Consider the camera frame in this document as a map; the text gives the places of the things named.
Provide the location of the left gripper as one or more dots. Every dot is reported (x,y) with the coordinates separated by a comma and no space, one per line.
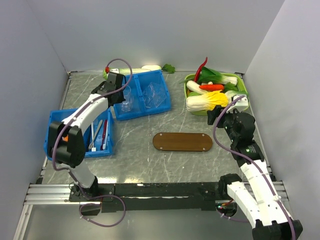
(121,98)

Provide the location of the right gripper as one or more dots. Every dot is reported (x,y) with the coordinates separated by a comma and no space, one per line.
(212,114)

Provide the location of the clear faceted plastic cup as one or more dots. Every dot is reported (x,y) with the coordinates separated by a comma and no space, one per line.
(126,106)

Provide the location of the clear plastic tray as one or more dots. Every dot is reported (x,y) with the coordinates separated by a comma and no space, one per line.
(154,95)

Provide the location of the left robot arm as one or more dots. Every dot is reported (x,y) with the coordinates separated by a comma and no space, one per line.
(65,142)

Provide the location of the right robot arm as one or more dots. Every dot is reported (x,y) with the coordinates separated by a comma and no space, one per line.
(262,205)

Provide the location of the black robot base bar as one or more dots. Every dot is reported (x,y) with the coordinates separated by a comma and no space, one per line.
(115,197)

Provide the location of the wooden oval tray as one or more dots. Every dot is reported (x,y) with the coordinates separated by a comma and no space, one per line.
(182,142)

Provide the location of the red toothbrush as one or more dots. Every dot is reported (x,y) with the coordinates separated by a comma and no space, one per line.
(104,134)

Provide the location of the grey toothbrush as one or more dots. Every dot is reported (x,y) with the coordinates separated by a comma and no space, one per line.
(97,129)

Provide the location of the white toothbrush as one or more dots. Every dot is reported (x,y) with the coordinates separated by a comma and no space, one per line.
(92,144)

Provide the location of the orange toothpaste tube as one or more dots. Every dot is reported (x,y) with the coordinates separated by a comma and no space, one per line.
(66,138)

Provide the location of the green napa cabbage toy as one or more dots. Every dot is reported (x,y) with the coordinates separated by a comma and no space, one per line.
(126,71)

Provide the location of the green white cabbage toy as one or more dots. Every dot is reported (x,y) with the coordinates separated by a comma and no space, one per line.
(231,93)

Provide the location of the yellow napa cabbage toy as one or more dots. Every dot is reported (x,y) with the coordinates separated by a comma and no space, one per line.
(206,102)

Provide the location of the orange carrot toy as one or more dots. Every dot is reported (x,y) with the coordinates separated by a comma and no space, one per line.
(212,87)

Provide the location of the blue bin with cups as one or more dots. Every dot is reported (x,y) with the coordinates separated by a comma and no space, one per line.
(138,83)

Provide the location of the white radish toy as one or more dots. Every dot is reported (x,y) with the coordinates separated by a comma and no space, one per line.
(151,67)

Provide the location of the green bok choy toy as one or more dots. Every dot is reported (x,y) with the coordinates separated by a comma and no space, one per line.
(210,75)

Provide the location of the green vegetable basket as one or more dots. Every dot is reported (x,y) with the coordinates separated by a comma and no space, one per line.
(240,86)

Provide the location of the white corn toy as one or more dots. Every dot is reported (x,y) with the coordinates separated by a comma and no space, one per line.
(194,87)

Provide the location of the red chili pepper toy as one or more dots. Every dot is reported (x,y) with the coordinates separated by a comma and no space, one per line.
(199,70)

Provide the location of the green leaf toy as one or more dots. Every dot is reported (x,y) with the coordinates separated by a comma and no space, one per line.
(168,68)

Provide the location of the blue bin with toiletries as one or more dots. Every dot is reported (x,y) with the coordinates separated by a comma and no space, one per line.
(59,115)

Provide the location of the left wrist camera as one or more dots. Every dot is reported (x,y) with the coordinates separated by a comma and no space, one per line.
(111,70)

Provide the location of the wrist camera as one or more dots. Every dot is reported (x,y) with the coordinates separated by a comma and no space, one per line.
(111,70)
(240,106)

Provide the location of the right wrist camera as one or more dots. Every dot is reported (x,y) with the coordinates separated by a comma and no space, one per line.
(240,106)

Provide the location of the aluminium rail frame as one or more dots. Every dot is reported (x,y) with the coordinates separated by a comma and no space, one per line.
(48,214)

